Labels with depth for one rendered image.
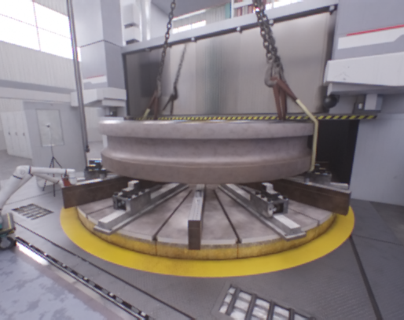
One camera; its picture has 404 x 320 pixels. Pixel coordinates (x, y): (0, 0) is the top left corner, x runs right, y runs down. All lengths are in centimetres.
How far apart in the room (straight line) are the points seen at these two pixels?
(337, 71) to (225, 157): 197
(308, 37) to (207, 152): 377
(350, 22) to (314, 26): 166
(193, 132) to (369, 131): 398
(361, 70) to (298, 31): 250
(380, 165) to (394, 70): 256
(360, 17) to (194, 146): 305
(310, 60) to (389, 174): 297
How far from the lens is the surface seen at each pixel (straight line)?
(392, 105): 463
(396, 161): 575
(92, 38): 712
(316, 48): 560
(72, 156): 730
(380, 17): 422
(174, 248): 281
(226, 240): 268
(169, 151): 306
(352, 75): 357
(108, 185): 414
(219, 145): 294
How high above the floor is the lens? 176
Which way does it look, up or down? 11 degrees down
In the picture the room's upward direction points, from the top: straight up
